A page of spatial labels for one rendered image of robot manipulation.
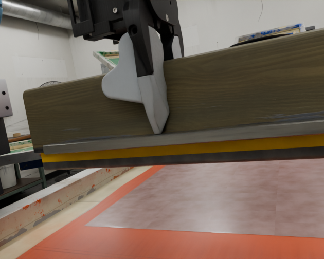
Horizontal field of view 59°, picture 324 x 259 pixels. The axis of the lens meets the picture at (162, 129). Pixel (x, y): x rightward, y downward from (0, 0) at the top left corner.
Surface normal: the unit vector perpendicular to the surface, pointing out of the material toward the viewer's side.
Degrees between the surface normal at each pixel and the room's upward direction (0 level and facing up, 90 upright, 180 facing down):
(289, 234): 0
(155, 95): 108
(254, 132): 90
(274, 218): 0
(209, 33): 90
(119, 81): 84
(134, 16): 83
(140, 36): 100
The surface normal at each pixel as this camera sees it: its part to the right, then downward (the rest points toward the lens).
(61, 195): 0.91, -0.10
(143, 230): -0.15, -0.98
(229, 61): -0.40, 0.16
